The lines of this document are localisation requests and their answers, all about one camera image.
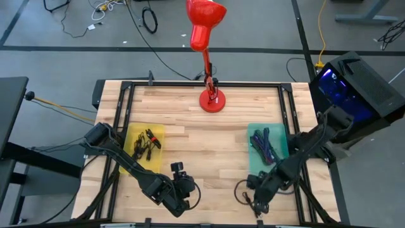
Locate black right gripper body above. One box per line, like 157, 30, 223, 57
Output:
252, 175, 281, 205

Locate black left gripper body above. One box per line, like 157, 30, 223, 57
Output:
172, 174, 196, 200

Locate purple braided cable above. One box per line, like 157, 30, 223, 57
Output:
251, 135, 270, 166
261, 127, 276, 165

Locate yellow plastic tray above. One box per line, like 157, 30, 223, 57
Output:
119, 122, 166, 175

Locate teal plastic tray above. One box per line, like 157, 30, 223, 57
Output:
247, 122, 290, 174

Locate black control box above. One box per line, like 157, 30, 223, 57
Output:
91, 79, 107, 110

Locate black computer with blue light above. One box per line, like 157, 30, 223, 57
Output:
308, 51, 405, 143

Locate black desk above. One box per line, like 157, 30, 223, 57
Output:
0, 75, 84, 224

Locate grey desk leg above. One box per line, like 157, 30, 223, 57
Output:
334, 0, 400, 25

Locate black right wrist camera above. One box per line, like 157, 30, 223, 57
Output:
246, 172, 260, 190

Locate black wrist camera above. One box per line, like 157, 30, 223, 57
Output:
170, 161, 185, 178
246, 172, 260, 190

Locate black left wrist camera cable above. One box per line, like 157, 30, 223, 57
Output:
186, 180, 203, 210

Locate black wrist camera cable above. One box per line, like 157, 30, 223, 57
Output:
186, 180, 203, 210
234, 179, 260, 219

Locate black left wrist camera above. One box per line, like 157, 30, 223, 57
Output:
170, 161, 185, 178

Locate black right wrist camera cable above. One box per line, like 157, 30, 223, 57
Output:
234, 179, 260, 219

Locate black metal table frame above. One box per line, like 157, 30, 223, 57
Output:
75, 80, 341, 227

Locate long black floor cable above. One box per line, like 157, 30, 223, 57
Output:
125, 0, 193, 80

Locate yellow floor cable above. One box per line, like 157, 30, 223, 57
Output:
315, 0, 328, 69
33, 96, 96, 124

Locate black coiled floor cable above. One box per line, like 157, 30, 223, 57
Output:
141, 6, 158, 34

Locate white floor cables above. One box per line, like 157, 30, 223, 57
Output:
90, 0, 126, 22

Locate thin black floor cable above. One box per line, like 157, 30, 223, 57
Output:
42, 0, 104, 39

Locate black tangled floor cables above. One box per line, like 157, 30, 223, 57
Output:
377, 19, 405, 51

